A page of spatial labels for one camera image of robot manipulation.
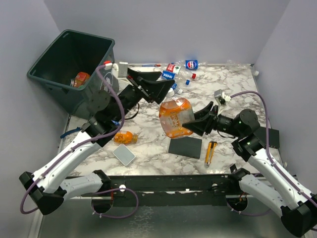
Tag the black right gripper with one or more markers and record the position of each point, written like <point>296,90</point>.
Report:
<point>199,125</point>

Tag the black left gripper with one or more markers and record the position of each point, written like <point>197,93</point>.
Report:
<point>156,90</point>

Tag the blue label bottle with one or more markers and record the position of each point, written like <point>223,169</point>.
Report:
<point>177,89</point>

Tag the big orange bottle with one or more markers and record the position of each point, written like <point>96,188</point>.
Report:
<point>173,113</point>

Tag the large orange label bottle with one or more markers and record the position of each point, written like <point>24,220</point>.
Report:
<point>80,79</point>

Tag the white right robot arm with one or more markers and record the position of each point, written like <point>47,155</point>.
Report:
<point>292,202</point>

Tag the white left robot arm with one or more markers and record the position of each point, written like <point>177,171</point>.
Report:
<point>48,187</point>

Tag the dark green plastic bin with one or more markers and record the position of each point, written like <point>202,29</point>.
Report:
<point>70,53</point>

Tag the pepsi bottle upper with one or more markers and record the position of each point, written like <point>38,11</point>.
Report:
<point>167,75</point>

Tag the pepsi bottle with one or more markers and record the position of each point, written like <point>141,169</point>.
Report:
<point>167,75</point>
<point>191,64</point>

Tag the red label bottle at back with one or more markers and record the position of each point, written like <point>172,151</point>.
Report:
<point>173,68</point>

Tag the yellow utility knife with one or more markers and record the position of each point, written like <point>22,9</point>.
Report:
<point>209,154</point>

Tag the black rectangular box centre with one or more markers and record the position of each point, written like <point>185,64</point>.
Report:
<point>187,146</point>

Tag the pepsi bottle at back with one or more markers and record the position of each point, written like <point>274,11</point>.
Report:
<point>191,64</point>

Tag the black box right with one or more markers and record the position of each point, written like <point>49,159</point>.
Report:
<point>273,137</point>

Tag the orange juice bottle lying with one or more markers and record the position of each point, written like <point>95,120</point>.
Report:
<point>125,137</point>

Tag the white grey rectangular case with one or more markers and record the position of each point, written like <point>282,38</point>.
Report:
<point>123,154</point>

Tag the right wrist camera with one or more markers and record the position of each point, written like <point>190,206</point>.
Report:
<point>221,98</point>

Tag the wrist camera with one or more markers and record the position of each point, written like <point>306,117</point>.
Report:
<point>118,71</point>
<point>221,98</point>

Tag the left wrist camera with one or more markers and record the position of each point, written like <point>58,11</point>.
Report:
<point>118,71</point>

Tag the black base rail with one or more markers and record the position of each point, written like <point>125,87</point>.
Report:
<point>180,190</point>

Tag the blue handled pliers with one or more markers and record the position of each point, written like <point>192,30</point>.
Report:
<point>78,129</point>

